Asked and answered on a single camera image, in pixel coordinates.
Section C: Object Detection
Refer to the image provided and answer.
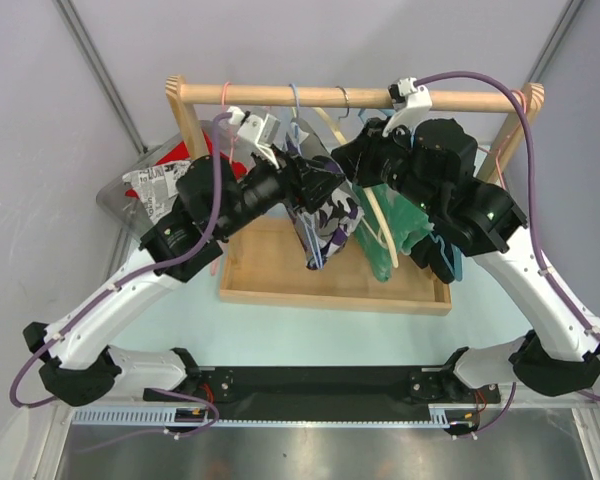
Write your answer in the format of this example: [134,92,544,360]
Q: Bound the green tie-dye trousers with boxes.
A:
[352,185,433,282]

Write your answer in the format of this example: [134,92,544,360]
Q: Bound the black white print trousers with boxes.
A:
[122,160,191,224]

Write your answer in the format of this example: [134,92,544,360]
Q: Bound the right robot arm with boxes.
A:
[331,118,600,401]

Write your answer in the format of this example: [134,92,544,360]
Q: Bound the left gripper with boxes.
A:
[214,143,344,240]

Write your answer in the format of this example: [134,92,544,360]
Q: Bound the pink wire hanger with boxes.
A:
[490,89,527,190]
[209,81,241,276]

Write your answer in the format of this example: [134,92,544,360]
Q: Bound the cream wooden hanger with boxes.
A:
[313,107,399,269]

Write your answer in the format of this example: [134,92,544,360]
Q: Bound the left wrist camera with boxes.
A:
[227,106,280,169]

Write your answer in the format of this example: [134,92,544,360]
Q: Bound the light blue wire hanger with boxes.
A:
[286,84,331,270]

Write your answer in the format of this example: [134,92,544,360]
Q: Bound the purple camouflage trousers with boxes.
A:
[285,117,364,270]

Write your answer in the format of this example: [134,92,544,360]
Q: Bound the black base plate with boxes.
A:
[144,366,501,422]

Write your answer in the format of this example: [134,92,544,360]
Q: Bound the red trousers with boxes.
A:
[124,131,247,199]

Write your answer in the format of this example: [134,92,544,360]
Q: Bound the blue plastic hanger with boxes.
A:
[357,108,464,281]

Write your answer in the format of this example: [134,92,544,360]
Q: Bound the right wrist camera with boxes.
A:
[382,77,433,137]

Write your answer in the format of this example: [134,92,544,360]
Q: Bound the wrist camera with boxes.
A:
[382,77,433,137]
[227,106,280,169]

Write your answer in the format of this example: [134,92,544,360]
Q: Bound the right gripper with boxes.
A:
[329,116,441,217]

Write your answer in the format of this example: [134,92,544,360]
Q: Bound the aluminium rail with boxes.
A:
[71,385,594,437]

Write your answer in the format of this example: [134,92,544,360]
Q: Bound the wooden clothes rack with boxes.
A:
[164,74,546,317]

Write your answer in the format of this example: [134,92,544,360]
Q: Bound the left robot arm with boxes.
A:
[23,152,345,406]

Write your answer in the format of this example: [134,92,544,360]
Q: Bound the clear plastic bin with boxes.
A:
[96,120,245,239]

